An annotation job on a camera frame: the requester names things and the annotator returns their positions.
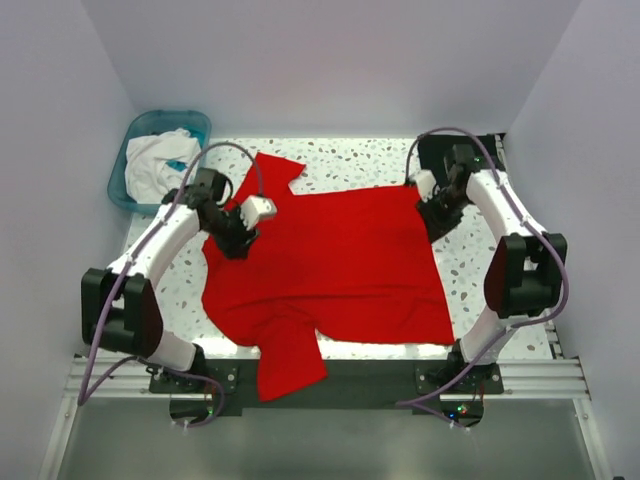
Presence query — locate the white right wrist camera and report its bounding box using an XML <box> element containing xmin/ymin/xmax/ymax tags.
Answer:
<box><xmin>413</xmin><ymin>169</ymin><xmax>437</xmax><ymax>202</ymax></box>

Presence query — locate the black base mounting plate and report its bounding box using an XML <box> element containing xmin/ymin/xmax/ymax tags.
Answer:
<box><xmin>148</xmin><ymin>358</ymin><xmax>503</xmax><ymax>426</ymax></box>

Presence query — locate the white crumpled t shirt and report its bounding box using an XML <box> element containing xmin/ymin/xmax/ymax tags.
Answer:
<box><xmin>124</xmin><ymin>131</ymin><xmax>187</xmax><ymax>204</ymax></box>

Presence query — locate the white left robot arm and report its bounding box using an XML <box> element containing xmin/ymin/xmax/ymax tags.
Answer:
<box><xmin>81</xmin><ymin>169</ymin><xmax>277</xmax><ymax>372</ymax></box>

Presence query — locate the red t shirt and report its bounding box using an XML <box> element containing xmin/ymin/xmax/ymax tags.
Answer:
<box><xmin>202</xmin><ymin>153</ymin><xmax>454</xmax><ymax>402</ymax></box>

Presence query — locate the teal plastic laundry basket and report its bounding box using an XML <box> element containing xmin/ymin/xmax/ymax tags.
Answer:
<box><xmin>107</xmin><ymin>110</ymin><xmax>211</xmax><ymax>215</ymax></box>

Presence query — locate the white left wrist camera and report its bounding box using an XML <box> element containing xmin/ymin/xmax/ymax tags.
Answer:
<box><xmin>240</xmin><ymin>195</ymin><xmax>277</xmax><ymax>229</ymax></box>

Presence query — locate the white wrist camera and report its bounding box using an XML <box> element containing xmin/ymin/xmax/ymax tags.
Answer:
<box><xmin>413</xmin><ymin>169</ymin><xmax>437</xmax><ymax>202</ymax></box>
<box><xmin>240</xmin><ymin>195</ymin><xmax>277</xmax><ymax>229</ymax></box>

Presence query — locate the aluminium front frame rail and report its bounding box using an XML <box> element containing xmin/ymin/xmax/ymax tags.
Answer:
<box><xmin>91</xmin><ymin>357</ymin><xmax>589</xmax><ymax>399</ymax></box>

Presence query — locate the black folded t shirt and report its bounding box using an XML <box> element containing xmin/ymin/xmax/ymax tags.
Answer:
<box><xmin>418</xmin><ymin>133</ymin><xmax>504</xmax><ymax>175</ymax></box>

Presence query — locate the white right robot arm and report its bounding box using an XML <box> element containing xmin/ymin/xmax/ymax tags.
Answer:
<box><xmin>410</xmin><ymin>143</ymin><xmax>568</xmax><ymax>365</ymax></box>

